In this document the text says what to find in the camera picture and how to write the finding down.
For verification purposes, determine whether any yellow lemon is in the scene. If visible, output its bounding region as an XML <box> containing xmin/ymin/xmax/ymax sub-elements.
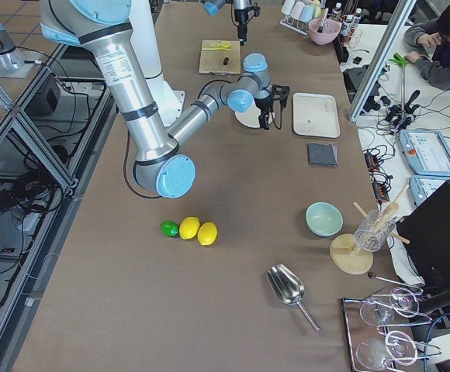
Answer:
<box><xmin>178</xmin><ymin>216</ymin><xmax>201</xmax><ymax>239</ymax></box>
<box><xmin>197</xmin><ymin>222</ymin><xmax>218</xmax><ymax>246</ymax></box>

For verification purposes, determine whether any aluminium frame post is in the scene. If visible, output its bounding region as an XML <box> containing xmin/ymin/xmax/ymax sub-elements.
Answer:
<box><xmin>348</xmin><ymin>0</ymin><xmax>416</xmax><ymax>123</ymax></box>

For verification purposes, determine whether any bamboo cutting board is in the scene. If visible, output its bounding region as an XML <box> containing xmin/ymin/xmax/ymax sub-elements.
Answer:
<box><xmin>199</xmin><ymin>40</ymin><xmax>241</xmax><ymax>75</ymax></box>

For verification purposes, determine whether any yellow lemon middle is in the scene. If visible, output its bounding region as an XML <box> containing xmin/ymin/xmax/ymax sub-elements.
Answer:
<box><xmin>178</xmin><ymin>216</ymin><xmax>201</xmax><ymax>239</ymax></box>

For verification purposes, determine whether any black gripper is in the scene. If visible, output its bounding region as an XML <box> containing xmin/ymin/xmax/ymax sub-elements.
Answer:
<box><xmin>255</xmin><ymin>92</ymin><xmax>272</xmax><ymax>129</ymax></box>
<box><xmin>234</xmin><ymin>9</ymin><xmax>249</xmax><ymax>46</ymax></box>

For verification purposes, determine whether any blue teach pendant upper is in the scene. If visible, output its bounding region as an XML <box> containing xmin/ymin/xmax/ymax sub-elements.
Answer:
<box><xmin>398</xmin><ymin>129</ymin><xmax>450</xmax><ymax>177</ymax></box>

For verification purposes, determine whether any black monitor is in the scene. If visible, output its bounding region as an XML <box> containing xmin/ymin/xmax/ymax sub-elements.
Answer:
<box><xmin>396</xmin><ymin>181</ymin><xmax>450</xmax><ymax>288</ymax></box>

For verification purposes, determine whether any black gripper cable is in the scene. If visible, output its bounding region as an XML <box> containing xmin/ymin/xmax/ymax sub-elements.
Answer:
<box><xmin>268</xmin><ymin>92</ymin><xmax>288</xmax><ymax>130</ymax></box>

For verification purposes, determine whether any yellow lemon outer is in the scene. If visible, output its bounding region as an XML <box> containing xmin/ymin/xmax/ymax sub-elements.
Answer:
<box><xmin>197</xmin><ymin>222</ymin><xmax>218</xmax><ymax>246</ymax></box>

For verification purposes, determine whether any cream round plate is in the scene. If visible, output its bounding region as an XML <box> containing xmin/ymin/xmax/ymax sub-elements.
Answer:
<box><xmin>234</xmin><ymin>105</ymin><xmax>261</xmax><ymax>129</ymax></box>

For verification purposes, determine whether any person in dark hoodie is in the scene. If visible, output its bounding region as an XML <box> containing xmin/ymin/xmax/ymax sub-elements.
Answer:
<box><xmin>403</xmin><ymin>4</ymin><xmax>450</xmax><ymax>91</ymax></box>

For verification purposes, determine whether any blue teach pendant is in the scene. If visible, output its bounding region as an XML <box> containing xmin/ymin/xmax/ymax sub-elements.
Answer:
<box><xmin>409</xmin><ymin>175</ymin><xmax>450</xmax><ymax>206</ymax></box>
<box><xmin>398</xmin><ymin>129</ymin><xmax>450</xmax><ymax>177</ymax></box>

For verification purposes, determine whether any mint green bowl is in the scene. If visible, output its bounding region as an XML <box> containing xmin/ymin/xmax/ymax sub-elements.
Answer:
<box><xmin>305</xmin><ymin>201</ymin><xmax>343</xmax><ymax>237</ymax></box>

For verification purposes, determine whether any blue teach pendant lower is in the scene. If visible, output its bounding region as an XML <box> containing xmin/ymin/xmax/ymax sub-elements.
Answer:
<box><xmin>409</xmin><ymin>175</ymin><xmax>450</xmax><ymax>206</ymax></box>

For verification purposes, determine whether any cream rabbit tray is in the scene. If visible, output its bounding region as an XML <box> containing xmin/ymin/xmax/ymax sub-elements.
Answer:
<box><xmin>292</xmin><ymin>93</ymin><xmax>341</xmax><ymax>139</ymax></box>

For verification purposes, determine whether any grey folded cloth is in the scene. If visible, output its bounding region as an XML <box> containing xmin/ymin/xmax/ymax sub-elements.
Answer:
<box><xmin>306</xmin><ymin>143</ymin><xmax>338</xmax><ymax>167</ymax></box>

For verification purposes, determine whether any pink bowl with ice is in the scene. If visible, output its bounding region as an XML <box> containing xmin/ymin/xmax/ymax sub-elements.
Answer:
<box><xmin>308</xmin><ymin>19</ymin><xmax>341</xmax><ymax>46</ymax></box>

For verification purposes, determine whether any wine glass rack tray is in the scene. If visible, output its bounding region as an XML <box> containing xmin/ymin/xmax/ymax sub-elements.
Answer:
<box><xmin>341</xmin><ymin>286</ymin><xmax>442</xmax><ymax>371</ymax></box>

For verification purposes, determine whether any white pedestal column base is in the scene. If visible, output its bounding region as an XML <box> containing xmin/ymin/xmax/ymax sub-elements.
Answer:
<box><xmin>129</xmin><ymin>0</ymin><xmax>185</xmax><ymax>127</ymax></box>

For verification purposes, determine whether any wooden cup stand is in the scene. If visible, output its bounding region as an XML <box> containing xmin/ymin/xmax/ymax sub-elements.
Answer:
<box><xmin>330</xmin><ymin>184</ymin><xmax>410</xmax><ymax>275</ymax></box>

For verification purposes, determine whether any green lime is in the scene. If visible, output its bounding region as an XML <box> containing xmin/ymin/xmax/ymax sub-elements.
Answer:
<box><xmin>160</xmin><ymin>220</ymin><xmax>179</xmax><ymax>237</ymax></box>

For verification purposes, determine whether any clear textured glass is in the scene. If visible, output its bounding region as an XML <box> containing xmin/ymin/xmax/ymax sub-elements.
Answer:
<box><xmin>354</xmin><ymin>210</ymin><xmax>395</xmax><ymax>253</ymax></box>

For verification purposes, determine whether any metal scoop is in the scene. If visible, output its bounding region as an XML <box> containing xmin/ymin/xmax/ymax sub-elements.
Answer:
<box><xmin>267</xmin><ymin>263</ymin><xmax>320</xmax><ymax>332</ymax></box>

